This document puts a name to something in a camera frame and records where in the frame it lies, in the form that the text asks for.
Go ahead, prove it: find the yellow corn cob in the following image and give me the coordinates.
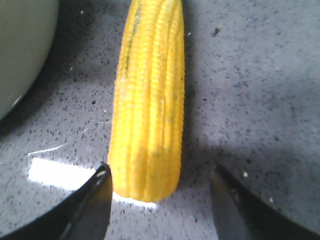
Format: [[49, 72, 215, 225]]
[[108, 0, 185, 202]]

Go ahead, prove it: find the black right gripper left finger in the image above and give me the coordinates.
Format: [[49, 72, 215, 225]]
[[2, 163, 113, 240]]

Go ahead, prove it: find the pale green electric pot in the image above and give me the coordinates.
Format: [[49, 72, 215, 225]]
[[0, 0, 60, 118]]

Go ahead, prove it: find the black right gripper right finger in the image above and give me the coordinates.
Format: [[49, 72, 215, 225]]
[[210, 164, 320, 240]]

